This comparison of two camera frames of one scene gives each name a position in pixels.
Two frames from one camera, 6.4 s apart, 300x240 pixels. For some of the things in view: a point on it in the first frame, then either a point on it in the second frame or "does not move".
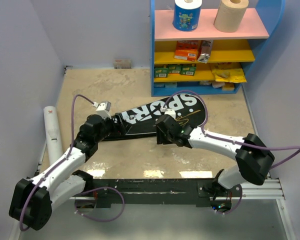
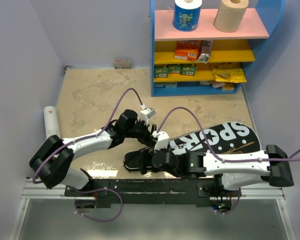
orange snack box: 186,50 does not move
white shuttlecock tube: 54,139 does not move
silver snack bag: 205,51 does not move
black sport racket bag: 142,119 → 236,137
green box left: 161,72 does not move
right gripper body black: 172,136 → 146,156
